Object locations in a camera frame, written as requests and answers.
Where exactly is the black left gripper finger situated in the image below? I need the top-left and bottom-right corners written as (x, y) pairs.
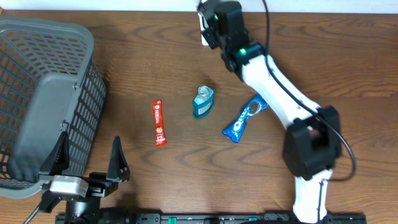
top-left (106, 136), bottom-right (130, 182)
top-left (39, 131), bottom-right (70, 175)

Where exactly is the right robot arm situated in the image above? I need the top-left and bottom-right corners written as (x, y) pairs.
top-left (197, 1), bottom-right (344, 223)

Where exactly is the white barcode scanner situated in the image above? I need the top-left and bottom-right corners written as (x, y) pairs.
top-left (198, 12), bottom-right (211, 47)

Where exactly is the red Nescafe stick sachet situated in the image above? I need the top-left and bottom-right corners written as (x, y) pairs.
top-left (152, 100), bottom-right (167, 146)

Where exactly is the grey plastic basket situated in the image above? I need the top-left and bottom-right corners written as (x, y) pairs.
top-left (1, 16), bottom-right (107, 199)

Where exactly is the teal mouthwash bottle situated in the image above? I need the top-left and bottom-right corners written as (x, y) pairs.
top-left (192, 85), bottom-right (215, 119)

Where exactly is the blue Oreo cookie pack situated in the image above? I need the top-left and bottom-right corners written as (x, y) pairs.
top-left (222, 94), bottom-right (269, 143)

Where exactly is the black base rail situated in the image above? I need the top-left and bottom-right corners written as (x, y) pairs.
top-left (55, 207), bottom-right (368, 224)

